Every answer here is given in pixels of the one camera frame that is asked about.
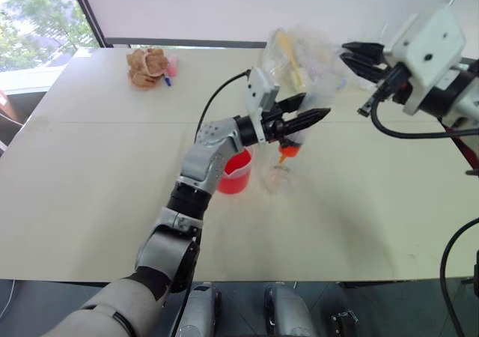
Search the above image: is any red strap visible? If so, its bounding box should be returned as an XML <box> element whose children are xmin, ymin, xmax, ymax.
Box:
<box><xmin>442</xmin><ymin>121</ymin><xmax>479</xmax><ymax>176</ymax></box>

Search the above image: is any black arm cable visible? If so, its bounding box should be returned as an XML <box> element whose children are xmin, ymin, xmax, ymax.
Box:
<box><xmin>357</xmin><ymin>89</ymin><xmax>479</xmax><ymax>141</ymax></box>
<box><xmin>194</xmin><ymin>69</ymin><xmax>252</xmax><ymax>138</ymax></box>

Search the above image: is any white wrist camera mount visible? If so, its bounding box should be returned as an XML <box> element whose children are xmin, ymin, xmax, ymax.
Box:
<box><xmin>384</xmin><ymin>4</ymin><xmax>468</xmax><ymax>116</ymax></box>
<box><xmin>245</xmin><ymin>66</ymin><xmax>281</xmax><ymax>144</ymax></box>

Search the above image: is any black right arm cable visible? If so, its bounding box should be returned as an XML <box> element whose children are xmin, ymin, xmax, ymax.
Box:
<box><xmin>357</xmin><ymin>89</ymin><xmax>479</xmax><ymax>141</ymax></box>

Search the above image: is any black window frame post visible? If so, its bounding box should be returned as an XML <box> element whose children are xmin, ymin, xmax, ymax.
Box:
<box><xmin>67</xmin><ymin>0</ymin><xmax>109</xmax><ymax>49</ymax></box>

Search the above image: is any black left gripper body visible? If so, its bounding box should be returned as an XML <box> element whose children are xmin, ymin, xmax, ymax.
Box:
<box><xmin>260</xmin><ymin>103</ymin><xmax>292</xmax><ymax>144</ymax></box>

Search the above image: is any clear glass with orange cap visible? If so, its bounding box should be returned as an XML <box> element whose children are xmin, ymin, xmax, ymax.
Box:
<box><xmin>260</xmin><ymin>160</ymin><xmax>297</xmax><ymax>198</ymax></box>

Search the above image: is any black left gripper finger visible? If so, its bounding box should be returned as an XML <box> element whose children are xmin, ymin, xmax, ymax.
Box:
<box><xmin>287</xmin><ymin>106</ymin><xmax>332</xmax><ymax>136</ymax></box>
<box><xmin>278</xmin><ymin>92</ymin><xmax>308</xmax><ymax>115</ymax></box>

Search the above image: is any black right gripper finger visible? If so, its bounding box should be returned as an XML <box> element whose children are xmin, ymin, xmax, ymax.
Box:
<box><xmin>341</xmin><ymin>41</ymin><xmax>387</xmax><ymax>56</ymax></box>
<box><xmin>338</xmin><ymin>52</ymin><xmax>389</xmax><ymax>88</ymax></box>

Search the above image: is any brown lumpy model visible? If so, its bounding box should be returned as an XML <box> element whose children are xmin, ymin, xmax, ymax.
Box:
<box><xmin>126</xmin><ymin>47</ymin><xmax>168</xmax><ymax>91</ymax></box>

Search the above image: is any small pink bottle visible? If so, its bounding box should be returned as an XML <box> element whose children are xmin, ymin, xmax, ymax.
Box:
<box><xmin>166</xmin><ymin>53</ymin><xmax>180</xmax><ymax>78</ymax></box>

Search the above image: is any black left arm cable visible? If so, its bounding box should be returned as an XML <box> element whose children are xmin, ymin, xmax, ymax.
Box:
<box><xmin>194</xmin><ymin>69</ymin><xmax>252</xmax><ymax>138</ymax></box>

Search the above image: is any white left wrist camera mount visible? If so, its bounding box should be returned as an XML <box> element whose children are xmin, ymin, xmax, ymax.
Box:
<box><xmin>245</xmin><ymin>66</ymin><xmax>281</xmax><ymax>144</ymax></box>

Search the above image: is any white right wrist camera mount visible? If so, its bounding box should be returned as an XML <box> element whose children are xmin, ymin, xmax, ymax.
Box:
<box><xmin>384</xmin><ymin>4</ymin><xmax>468</xmax><ymax>116</ymax></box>

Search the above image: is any cup of red liquid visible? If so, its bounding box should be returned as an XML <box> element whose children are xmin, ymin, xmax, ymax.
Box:
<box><xmin>216</xmin><ymin>147</ymin><xmax>254</xmax><ymax>195</ymax></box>

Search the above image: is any black bracket under table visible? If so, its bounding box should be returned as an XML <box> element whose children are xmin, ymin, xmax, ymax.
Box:
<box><xmin>329</xmin><ymin>308</ymin><xmax>361</xmax><ymax>337</ymax></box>

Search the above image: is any silver rounded robot leg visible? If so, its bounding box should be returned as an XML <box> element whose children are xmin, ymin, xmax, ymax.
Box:
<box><xmin>263</xmin><ymin>283</ymin><xmax>320</xmax><ymax>337</ymax></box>
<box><xmin>178</xmin><ymin>281</ymin><xmax>222</xmax><ymax>337</ymax></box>

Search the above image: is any black wall base strip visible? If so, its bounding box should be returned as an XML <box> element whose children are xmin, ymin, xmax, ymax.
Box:
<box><xmin>104</xmin><ymin>37</ymin><xmax>269</xmax><ymax>50</ymax></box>

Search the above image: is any black looping cable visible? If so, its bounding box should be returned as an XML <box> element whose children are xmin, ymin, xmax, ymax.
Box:
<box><xmin>439</xmin><ymin>216</ymin><xmax>479</xmax><ymax>337</ymax></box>

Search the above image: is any clear plastic bag with sticks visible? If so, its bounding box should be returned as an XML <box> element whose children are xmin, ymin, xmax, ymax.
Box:
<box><xmin>260</xmin><ymin>25</ymin><xmax>351</xmax><ymax>104</ymax></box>

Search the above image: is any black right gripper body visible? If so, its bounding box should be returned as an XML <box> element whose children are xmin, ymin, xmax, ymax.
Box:
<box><xmin>375</xmin><ymin>52</ymin><xmax>415</xmax><ymax>105</ymax></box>

